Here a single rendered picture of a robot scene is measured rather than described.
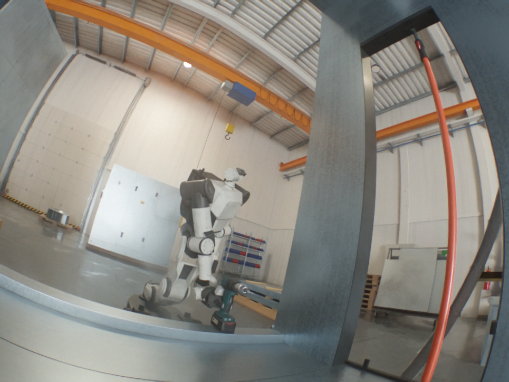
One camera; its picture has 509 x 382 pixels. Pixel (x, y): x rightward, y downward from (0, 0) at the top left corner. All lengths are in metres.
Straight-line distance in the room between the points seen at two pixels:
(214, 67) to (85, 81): 6.47
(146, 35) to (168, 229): 6.41
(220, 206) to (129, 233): 4.75
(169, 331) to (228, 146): 11.51
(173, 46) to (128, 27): 1.82
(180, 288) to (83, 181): 9.20
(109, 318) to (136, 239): 5.06
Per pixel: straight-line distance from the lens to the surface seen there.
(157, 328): 0.91
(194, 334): 0.95
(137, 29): 9.03
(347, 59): 1.65
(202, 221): 1.15
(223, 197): 1.23
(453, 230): 0.85
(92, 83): 12.26
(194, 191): 1.15
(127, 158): 10.67
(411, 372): 1.29
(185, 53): 8.70
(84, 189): 10.42
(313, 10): 8.33
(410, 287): 5.37
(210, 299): 1.08
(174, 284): 1.55
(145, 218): 5.90
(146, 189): 5.97
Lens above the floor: 0.73
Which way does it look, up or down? 17 degrees up
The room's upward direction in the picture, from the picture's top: 13 degrees clockwise
